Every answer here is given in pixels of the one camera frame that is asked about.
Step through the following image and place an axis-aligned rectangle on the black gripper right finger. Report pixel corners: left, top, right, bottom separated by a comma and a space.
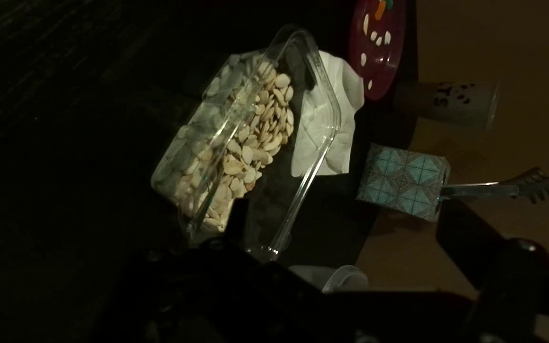
435, 200, 549, 343

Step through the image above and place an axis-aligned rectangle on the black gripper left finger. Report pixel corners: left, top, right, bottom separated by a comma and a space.
90, 236, 271, 343

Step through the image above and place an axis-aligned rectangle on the large popcorn heap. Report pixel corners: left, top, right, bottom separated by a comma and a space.
158, 59, 297, 234

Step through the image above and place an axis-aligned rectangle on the rectangular clear plastic container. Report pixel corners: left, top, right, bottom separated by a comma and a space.
149, 25, 347, 263

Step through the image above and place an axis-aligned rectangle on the teal patterned tissue box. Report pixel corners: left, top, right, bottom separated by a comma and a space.
356, 143, 452, 225

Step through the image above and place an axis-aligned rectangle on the white paper cup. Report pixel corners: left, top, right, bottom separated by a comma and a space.
406, 78, 499, 133

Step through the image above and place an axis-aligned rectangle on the maroon plate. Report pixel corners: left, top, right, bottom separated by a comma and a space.
347, 0, 410, 103

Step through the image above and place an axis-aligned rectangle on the white paper napkin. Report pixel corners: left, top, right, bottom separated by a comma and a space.
290, 50, 366, 179

